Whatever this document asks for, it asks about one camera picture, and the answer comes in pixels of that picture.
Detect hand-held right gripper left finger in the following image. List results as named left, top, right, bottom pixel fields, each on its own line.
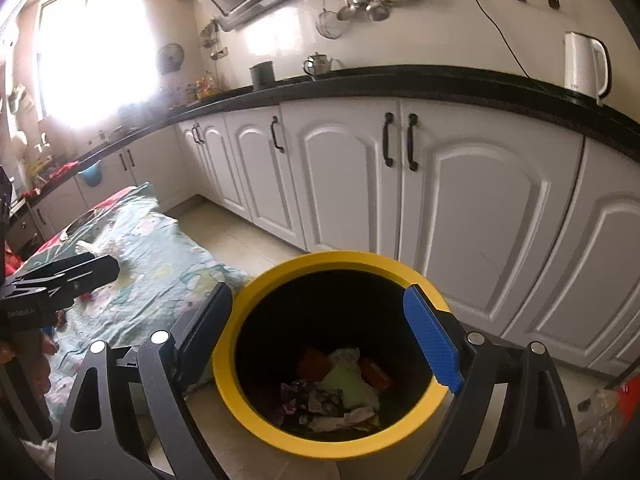
left=54, top=281, right=236, bottom=480

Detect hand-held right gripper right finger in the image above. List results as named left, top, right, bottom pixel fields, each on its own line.
left=403, top=284, right=584, bottom=480

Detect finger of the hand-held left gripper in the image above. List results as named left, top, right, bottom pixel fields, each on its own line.
left=9, top=253, right=100, bottom=286
left=44, top=254, right=122, bottom=307

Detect yellow-rimmed black trash bin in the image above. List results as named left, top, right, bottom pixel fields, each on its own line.
left=212, top=251, right=459, bottom=461

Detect red cylinder packet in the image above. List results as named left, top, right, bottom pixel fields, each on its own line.
left=359, top=356, right=394, bottom=392

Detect purple foil wrapper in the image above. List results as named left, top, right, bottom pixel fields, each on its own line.
left=279, top=379, right=314, bottom=424

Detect orange snack packet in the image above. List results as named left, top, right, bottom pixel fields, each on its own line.
left=299, top=346, right=332, bottom=382

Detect person's left hand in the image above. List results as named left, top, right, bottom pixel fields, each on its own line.
left=0, top=329, right=57, bottom=397

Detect white frilly plastic wrapper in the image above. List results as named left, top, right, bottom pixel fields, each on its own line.
left=75, top=236, right=127, bottom=262

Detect metal bowl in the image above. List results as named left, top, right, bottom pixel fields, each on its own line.
left=64, top=208, right=102, bottom=235

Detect cartoon printed blanket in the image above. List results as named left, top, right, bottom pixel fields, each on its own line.
left=27, top=182, right=252, bottom=413

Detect red cloth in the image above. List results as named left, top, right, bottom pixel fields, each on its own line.
left=46, top=161, right=82, bottom=182

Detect crumpled white paper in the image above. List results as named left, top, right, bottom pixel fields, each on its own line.
left=306, top=406, right=382, bottom=434

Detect white lower kitchen cabinets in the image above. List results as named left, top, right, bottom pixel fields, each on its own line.
left=27, top=95, right=640, bottom=377

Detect clear plastic bag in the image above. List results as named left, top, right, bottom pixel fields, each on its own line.
left=574, top=384, right=624, bottom=432

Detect row of condiment bottles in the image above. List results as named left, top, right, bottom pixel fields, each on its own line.
left=149, top=81, right=199, bottom=109

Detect red plastic bag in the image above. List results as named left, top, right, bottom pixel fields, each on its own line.
left=612, top=366, right=640, bottom=427

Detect window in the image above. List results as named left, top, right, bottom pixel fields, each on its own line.
left=36, top=0, right=157, bottom=127

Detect dark metal pot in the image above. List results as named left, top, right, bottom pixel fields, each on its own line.
left=249, top=61, right=277, bottom=90

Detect black kitchen countertop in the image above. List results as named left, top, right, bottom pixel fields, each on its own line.
left=25, top=66, right=640, bottom=207

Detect metal teapot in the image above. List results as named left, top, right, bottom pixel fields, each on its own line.
left=302, top=52, right=334, bottom=81

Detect white electric kettle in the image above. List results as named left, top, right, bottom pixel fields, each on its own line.
left=564, top=31, right=612, bottom=107

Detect round grey wall vent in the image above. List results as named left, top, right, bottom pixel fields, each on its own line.
left=157, top=43, right=184, bottom=76

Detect wall rack with utensils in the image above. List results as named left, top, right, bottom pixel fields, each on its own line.
left=199, top=16, right=229, bottom=62

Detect black power cable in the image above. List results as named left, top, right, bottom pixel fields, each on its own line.
left=470, top=0, right=532, bottom=80

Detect wire mesh strainer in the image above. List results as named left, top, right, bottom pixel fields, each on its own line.
left=315, top=0, right=346, bottom=40

